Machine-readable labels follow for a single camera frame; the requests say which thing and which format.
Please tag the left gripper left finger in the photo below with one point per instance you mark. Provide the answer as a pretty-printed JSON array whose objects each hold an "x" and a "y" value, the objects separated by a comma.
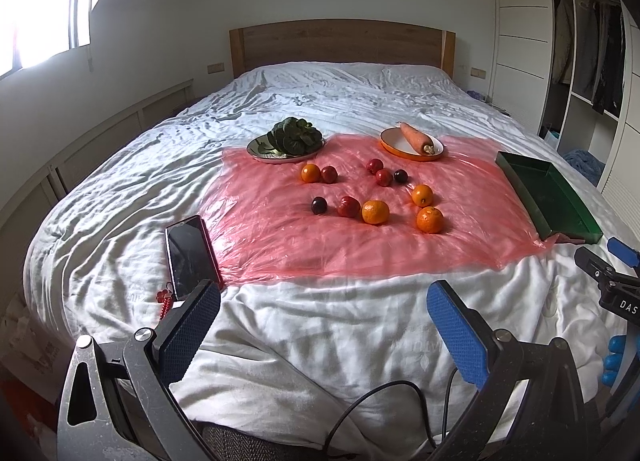
[{"x": 181, "y": 332}]

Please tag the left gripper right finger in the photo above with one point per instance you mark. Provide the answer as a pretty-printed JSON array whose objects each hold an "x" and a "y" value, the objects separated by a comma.
[{"x": 466, "y": 334}]

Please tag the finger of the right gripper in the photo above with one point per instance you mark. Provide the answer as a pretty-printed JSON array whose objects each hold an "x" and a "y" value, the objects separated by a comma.
[
  {"x": 592, "y": 265},
  {"x": 624, "y": 252}
]

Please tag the mandarin orange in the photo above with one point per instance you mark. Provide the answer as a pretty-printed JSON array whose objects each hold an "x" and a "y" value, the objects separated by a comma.
[{"x": 430, "y": 220}]

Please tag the smooth orange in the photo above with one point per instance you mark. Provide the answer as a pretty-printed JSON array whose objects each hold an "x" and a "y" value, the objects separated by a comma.
[{"x": 422, "y": 195}]

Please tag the large orange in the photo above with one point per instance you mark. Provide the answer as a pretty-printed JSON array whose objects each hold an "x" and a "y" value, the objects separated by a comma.
[{"x": 375, "y": 212}]

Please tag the dark plum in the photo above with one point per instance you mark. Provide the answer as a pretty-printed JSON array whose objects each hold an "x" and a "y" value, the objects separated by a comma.
[
  {"x": 400, "y": 176},
  {"x": 319, "y": 206}
]

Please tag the red apple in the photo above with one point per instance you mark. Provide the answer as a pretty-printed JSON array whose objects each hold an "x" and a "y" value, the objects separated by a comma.
[{"x": 348, "y": 207}]

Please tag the red plum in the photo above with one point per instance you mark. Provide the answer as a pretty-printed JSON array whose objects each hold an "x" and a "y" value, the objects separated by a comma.
[
  {"x": 384, "y": 178},
  {"x": 374, "y": 166},
  {"x": 329, "y": 174}
]

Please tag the blue gloved right hand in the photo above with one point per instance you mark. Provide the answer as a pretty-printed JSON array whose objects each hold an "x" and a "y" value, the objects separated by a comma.
[{"x": 612, "y": 361}]

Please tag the green rectangular tray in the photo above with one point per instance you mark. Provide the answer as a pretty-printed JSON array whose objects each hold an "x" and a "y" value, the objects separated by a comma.
[{"x": 553, "y": 206}]

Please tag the smartphone in red case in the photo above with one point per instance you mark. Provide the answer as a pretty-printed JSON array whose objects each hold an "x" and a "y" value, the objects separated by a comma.
[{"x": 191, "y": 257}]

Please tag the blue cloth on floor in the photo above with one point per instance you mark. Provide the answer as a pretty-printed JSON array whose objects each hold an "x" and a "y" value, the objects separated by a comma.
[{"x": 586, "y": 164}]

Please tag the pink plastic sheet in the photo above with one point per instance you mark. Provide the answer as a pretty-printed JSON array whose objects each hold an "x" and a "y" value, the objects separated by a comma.
[{"x": 259, "y": 216}]

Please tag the hanging dark clothes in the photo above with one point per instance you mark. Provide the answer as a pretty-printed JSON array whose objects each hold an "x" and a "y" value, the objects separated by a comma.
[{"x": 589, "y": 51}]

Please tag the white bed duvet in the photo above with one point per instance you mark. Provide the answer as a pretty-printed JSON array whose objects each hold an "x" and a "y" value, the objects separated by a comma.
[{"x": 356, "y": 363}]

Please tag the orange carrot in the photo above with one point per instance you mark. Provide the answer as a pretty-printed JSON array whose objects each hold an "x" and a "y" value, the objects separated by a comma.
[{"x": 417, "y": 140}]

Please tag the patterned plate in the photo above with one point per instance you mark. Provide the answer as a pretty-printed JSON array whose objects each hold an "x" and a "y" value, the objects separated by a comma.
[{"x": 261, "y": 150}]

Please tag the orange rimmed white dish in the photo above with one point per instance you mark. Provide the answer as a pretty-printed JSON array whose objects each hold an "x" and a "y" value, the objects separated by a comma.
[{"x": 393, "y": 142}]

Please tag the white wardrobe with shelves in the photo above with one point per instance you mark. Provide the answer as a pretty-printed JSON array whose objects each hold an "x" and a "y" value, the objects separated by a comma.
[{"x": 521, "y": 86}]

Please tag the dark green leafy vegetable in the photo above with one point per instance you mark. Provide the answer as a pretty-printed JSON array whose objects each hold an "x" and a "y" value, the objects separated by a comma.
[{"x": 295, "y": 136}]

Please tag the wooden headboard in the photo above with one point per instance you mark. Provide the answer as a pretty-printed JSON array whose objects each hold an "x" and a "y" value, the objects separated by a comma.
[{"x": 341, "y": 41}]

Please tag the wall socket right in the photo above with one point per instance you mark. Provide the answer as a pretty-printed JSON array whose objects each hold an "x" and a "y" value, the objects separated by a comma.
[{"x": 479, "y": 73}]

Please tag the wall socket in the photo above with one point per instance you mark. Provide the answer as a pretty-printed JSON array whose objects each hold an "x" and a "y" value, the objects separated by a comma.
[
  {"x": 479, "y": 73},
  {"x": 215, "y": 68}
]

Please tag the wall socket left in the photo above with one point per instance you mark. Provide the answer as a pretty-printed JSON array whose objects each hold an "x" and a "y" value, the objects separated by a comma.
[{"x": 215, "y": 68}]

